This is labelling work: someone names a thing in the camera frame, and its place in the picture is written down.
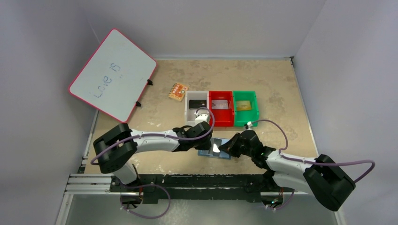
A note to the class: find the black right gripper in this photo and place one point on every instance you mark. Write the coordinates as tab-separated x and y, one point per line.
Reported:
233	144

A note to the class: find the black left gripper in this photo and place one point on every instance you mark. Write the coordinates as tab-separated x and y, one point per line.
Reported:
206	146

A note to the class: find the white plastic bin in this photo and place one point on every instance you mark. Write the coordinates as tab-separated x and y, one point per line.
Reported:
190	113

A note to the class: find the blue card holder wallet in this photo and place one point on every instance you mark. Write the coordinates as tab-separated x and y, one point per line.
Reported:
223	155

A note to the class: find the red plastic bin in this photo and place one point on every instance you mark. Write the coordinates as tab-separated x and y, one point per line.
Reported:
223	118

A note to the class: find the green plastic bin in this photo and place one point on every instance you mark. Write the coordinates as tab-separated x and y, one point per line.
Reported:
242	117

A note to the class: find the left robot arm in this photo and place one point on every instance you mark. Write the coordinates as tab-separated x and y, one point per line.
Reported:
118	145

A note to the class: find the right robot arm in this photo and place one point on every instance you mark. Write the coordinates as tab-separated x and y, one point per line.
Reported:
319	177

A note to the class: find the black card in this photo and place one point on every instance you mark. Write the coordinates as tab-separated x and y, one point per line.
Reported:
196	103

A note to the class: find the white patterned card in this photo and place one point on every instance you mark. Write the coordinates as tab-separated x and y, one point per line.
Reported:
220	104

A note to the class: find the gold card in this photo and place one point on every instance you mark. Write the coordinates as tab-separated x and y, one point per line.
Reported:
243	105

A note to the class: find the orange spiral notebook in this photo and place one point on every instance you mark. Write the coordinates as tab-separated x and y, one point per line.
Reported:
178	91

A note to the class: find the pink-framed whiteboard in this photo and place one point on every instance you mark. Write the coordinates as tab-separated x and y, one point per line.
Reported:
114	77

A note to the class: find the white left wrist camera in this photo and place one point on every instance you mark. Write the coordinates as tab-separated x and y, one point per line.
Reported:
202	117

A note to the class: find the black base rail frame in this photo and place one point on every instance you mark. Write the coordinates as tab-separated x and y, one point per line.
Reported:
150	188

